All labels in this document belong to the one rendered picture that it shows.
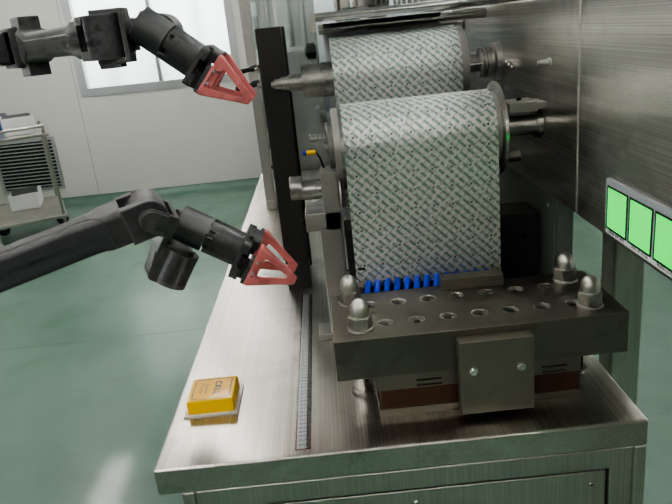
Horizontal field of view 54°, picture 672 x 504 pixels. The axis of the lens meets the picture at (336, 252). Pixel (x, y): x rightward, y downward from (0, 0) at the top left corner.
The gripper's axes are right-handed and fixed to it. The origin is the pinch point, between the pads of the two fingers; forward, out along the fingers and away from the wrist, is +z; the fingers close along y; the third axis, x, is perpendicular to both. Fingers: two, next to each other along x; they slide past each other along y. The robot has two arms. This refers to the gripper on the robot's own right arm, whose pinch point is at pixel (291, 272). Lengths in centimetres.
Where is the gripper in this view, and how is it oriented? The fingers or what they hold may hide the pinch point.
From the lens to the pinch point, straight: 106.2
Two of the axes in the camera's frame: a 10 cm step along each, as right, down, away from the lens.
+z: 8.9, 4.1, 1.7
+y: 0.3, 3.2, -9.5
